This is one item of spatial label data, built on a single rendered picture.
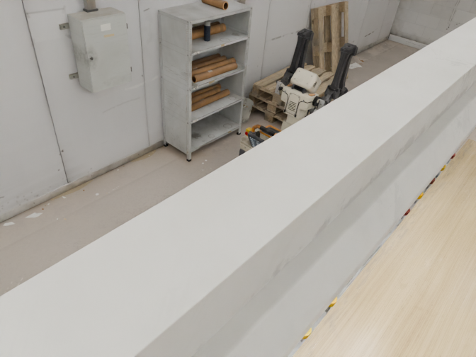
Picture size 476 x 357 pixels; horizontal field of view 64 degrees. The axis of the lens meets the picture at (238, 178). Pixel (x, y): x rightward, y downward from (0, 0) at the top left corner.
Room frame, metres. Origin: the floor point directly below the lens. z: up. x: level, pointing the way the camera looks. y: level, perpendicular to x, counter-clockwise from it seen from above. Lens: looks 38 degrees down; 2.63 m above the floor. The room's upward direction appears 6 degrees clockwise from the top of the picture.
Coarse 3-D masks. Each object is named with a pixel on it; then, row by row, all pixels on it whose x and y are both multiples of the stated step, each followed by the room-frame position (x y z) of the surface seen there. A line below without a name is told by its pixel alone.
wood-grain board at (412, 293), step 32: (448, 192) 2.27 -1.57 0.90; (416, 224) 1.89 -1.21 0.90; (448, 224) 1.92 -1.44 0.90; (384, 256) 1.57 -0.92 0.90; (416, 256) 1.60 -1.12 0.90; (448, 256) 1.63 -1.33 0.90; (352, 288) 1.32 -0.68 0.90; (384, 288) 1.34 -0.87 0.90; (416, 288) 1.36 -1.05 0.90; (448, 288) 1.38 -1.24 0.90; (352, 320) 1.12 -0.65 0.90; (384, 320) 1.14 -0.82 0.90; (416, 320) 1.16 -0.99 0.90; (448, 320) 1.18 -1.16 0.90; (320, 352) 0.93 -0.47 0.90; (352, 352) 0.95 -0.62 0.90; (384, 352) 0.97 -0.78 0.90; (416, 352) 0.98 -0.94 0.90; (448, 352) 1.00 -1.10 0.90
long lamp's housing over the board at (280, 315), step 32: (448, 128) 0.47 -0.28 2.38; (416, 160) 0.38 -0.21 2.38; (384, 192) 0.32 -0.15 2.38; (416, 192) 0.36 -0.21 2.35; (352, 224) 0.26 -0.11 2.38; (384, 224) 0.30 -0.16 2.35; (320, 256) 0.22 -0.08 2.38; (352, 256) 0.24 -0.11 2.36; (288, 288) 0.18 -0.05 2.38; (320, 288) 0.20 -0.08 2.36; (256, 320) 0.15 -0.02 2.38; (288, 320) 0.17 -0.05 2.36; (224, 352) 0.13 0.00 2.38; (256, 352) 0.14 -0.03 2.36; (288, 352) 0.16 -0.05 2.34
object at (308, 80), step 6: (300, 72) 3.09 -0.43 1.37; (306, 72) 3.07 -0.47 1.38; (312, 72) 3.06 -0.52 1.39; (294, 78) 3.07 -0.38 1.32; (300, 78) 3.05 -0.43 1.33; (306, 78) 3.03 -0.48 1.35; (312, 78) 3.01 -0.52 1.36; (318, 78) 3.04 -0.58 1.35; (300, 84) 3.01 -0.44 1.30; (306, 84) 2.99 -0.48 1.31; (312, 84) 2.99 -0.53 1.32; (318, 84) 3.06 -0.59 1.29; (312, 90) 3.00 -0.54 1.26
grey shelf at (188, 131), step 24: (168, 24) 3.70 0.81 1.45; (192, 24) 4.15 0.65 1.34; (240, 24) 4.32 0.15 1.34; (168, 48) 3.71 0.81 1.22; (192, 48) 3.68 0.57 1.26; (216, 48) 3.82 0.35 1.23; (240, 48) 4.30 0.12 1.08; (168, 72) 3.72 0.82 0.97; (240, 72) 4.28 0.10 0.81; (168, 96) 3.73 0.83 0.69; (240, 96) 4.25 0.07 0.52; (168, 120) 3.74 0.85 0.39; (192, 120) 3.57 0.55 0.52; (216, 120) 4.27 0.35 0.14; (240, 120) 4.21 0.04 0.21; (192, 144) 3.68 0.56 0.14
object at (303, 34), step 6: (300, 30) 3.38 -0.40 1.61; (306, 30) 3.38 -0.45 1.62; (300, 36) 3.33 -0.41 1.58; (306, 36) 3.33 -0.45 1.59; (300, 42) 3.31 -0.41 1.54; (300, 48) 3.31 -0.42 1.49; (294, 54) 3.32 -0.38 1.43; (300, 54) 3.33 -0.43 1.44; (294, 60) 3.30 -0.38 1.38; (294, 66) 3.28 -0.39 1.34; (294, 72) 3.27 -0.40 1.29
